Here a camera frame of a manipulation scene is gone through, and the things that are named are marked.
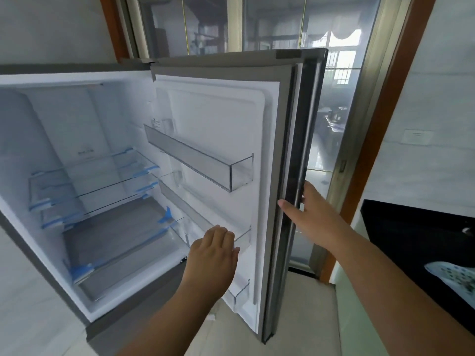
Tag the person's right hand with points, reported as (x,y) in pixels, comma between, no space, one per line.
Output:
(319,218)

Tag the person's left hand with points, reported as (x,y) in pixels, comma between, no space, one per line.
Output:
(209,263)

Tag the person's left thumb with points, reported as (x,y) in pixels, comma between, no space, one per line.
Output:
(235,253)

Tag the person's right thumb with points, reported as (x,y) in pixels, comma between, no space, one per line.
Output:
(291,209)

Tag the grey refrigerator door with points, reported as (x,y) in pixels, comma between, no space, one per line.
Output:
(267,144)

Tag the person's left forearm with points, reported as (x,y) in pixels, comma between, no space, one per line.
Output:
(178,322)

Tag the person's right forearm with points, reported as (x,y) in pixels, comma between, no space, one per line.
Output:
(400,300)

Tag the small clear door bin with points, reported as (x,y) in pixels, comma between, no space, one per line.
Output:
(241,294)

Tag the clear crisper drawer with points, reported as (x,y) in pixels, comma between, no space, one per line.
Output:
(148,263)

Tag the long clear door bin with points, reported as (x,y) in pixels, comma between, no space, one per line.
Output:
(200,159)

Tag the black countertop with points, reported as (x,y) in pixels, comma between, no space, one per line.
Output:
(408,240)

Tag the glass crisper cover shelf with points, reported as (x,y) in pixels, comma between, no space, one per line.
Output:
(111,233)

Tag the glass shelf with blue tape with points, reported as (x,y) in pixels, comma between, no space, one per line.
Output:
(92,174)
(107,203)

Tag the white dotted cloth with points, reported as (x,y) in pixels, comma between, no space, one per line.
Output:
(454,279)

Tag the grey refrigerator body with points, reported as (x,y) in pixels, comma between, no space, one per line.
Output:
(37,118)

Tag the brown wooden door frame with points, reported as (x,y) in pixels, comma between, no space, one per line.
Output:
(389,107)

